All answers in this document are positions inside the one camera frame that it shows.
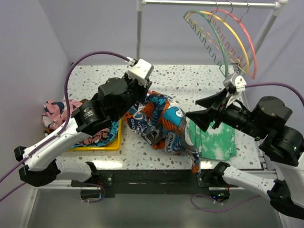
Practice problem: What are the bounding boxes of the green hanger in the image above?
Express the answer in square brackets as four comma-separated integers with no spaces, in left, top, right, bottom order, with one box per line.
[183,10,229,77]

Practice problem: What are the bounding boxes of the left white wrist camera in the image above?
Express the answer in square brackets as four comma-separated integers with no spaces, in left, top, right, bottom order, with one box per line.
[127,59,154,87]

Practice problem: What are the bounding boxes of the white clothes rack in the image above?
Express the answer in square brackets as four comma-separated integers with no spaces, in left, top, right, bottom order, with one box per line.
[136,0,288,75]

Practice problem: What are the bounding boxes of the purple cable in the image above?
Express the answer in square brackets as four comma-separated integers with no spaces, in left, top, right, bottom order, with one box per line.
[190,82,304,213]
[0,50,131,202]

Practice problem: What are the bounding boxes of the yellow plastic tray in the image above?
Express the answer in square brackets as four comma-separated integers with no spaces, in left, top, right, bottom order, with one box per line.
[67,119,122,152]

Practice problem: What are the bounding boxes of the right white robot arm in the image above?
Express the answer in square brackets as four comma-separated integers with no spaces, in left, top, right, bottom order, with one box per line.
[186,91,304,219]

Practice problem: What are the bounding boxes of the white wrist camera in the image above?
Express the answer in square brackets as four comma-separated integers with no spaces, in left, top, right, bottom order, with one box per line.
[223,73,247,107]
[127,59,154,87]

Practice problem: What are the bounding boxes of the pink floral garment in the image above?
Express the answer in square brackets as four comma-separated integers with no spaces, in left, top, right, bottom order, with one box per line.
[42,99,84,131]

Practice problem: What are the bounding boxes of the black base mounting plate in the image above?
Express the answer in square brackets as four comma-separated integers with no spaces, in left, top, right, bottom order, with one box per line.
[71,170,232,199]

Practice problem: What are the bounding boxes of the blue orange patterned shorts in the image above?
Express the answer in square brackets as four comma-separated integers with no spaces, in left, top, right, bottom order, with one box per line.
[123,91,201,175]

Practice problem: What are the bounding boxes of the orange patterned garment in tray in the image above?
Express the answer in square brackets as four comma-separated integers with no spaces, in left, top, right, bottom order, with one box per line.
[43,118,119,149]

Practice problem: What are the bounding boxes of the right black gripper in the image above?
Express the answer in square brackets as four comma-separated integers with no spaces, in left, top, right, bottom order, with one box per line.
[184,85,264,137]

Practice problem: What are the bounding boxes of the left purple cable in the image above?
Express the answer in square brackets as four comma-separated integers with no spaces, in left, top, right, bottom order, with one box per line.
[0,50,131,202]

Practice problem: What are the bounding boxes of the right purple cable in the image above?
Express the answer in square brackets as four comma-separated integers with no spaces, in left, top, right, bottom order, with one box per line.
[190,82,304,213]

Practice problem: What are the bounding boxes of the pink hanger right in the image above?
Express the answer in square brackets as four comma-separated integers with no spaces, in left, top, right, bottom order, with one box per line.
[211,9,257,79]

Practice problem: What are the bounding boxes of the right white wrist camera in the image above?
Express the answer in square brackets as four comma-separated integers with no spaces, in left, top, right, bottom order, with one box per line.
[223,73,247,107]

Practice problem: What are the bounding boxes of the green tie-dye cloth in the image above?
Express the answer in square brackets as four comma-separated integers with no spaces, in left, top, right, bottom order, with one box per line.
[188,120,237,161]

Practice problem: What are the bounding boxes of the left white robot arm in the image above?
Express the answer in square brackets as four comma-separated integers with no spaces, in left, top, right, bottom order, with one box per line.
[14,72,152,187]

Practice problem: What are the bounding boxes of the yellow hanger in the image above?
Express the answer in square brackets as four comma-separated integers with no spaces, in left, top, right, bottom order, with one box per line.
[190,11,250,75]

